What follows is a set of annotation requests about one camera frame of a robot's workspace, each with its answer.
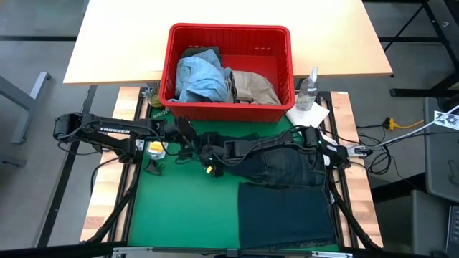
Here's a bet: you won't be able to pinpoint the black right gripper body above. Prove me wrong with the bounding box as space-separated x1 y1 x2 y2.
199 131 230 178

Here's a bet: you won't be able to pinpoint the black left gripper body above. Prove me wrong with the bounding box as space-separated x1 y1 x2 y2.
168 115 200 161

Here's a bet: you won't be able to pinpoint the light blue denim garment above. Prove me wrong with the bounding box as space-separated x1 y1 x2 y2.
168 49 234 104

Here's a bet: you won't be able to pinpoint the dark blue jeans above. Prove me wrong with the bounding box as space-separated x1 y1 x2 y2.
199 131 338 251

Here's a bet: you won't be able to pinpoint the red plastic laundry basket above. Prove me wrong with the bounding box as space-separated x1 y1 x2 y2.
158 23 296 124

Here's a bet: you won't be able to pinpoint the wipes packet with orange label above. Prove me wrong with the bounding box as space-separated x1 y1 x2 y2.
146 140 169 161

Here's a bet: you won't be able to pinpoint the beige trousers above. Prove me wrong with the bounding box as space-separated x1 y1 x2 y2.
229 70 283 106

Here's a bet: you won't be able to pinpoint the dark green garment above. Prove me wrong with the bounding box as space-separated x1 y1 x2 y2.
180 45 222 60

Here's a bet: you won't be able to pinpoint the white cloth tote bag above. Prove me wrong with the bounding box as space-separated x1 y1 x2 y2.
285 101 339 144

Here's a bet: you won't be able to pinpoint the light wood table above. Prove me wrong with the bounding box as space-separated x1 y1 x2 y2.
63 0 394 86

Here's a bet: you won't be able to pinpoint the clear plastic spray bottle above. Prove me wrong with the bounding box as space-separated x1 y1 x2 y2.
295 66 321 112

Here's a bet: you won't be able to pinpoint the white power strip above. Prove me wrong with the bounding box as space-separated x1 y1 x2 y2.
346 145 369 158

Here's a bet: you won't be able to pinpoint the black table base bar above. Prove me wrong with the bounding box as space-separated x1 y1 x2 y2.
37 85 98 249

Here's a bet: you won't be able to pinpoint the grey metal table leg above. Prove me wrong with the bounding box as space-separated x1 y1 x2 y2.
0 71 52 145

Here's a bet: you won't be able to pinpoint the grey plastic case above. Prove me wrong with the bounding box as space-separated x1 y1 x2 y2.
424 96 459 204

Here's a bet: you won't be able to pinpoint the white printed tag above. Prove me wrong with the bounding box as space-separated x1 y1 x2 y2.
432 110 459 131

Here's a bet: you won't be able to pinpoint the black metal rig frame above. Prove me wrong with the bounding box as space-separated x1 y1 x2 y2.
0 85 442 258

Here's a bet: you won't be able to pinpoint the yellow hanging cable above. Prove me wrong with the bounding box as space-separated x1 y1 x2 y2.
385 117 425 131

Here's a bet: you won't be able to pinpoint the black metal desk frame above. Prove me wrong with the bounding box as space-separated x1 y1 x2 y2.
378 0 459 98

